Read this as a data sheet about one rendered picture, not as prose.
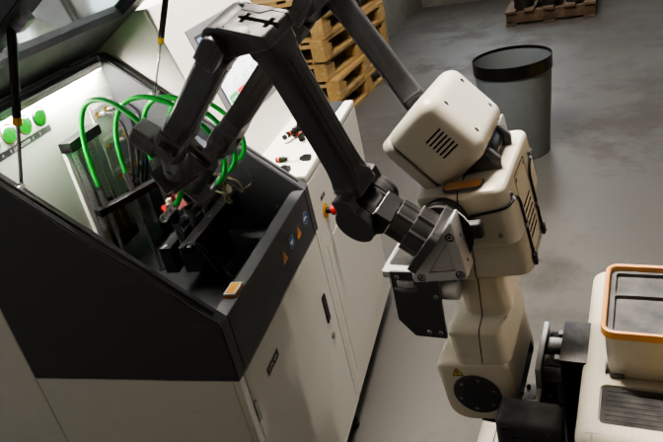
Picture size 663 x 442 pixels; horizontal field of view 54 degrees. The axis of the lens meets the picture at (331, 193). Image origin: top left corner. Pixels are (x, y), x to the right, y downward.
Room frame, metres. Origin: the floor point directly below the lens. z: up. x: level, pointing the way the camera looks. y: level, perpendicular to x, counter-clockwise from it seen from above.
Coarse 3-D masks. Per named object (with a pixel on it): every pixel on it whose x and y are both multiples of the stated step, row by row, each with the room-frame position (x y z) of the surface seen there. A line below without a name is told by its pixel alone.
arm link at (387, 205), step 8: (368, 192) 1.02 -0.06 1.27; (376, 192) 1.03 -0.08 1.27; (384, 192) 1.03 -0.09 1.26; (392, 192) 1.02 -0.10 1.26; (360, 200) 1.01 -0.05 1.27; (368, 200) 1.01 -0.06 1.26; (376, 200) 1.01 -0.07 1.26; (384, 200) 1.00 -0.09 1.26; (392, 200) 1.01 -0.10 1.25; (400, 200) 1.01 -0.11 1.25; (368, 208) 1.00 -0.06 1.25; (376, 208) 1.00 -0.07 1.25; (384, 208) 0.99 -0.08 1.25; (392, 208) 0.99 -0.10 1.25; (376, 216) 0.99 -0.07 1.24; (384, 216) 0.98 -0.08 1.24; (392, 216) 0.98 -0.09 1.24; (384, 224) 0.98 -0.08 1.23
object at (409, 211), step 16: (400, 208) 0.99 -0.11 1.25; (416, 208) 1.00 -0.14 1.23; (448, 208) 1.00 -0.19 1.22; (400, 224) 0.97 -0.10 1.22; (416, 224) 0.96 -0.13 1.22; (432, 224) 0.96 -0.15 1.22; (400, 240) 0.98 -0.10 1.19; (416, 240) 0.95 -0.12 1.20; (432, 240) 0.92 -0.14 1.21; (416, 256) 0.93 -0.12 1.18
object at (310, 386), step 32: (320, 256) 1.82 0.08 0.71; (288, 288) 1.56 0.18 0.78; (320, 288) 1.76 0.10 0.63; (288, 320) 1.51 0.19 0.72; (320, 320) 1.70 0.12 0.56; (256, 352) 1.31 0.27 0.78; (288, 352) 1.45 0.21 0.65; (320, 352) 1.64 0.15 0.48; (256, 384) 1.26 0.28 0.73; (288, 384) 1.41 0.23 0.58; (320, 384) 1.58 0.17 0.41; (352, 384) 1.83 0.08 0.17; (288, 416) 1.36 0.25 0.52; (320, 416) 1.53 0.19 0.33
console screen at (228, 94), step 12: (204, 24) 2.23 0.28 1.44; (192, 36) 2.13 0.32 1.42; (240, 60) 2.32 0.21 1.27; (252, 60) 2.39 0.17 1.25; (240, 72) 2.27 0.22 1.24; (252, 72) 2.35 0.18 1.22; (228, 84) 2.16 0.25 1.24; (240, 84) 2.23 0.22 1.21; (228, 96) 2.12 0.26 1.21; (228, 108) 2.09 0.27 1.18
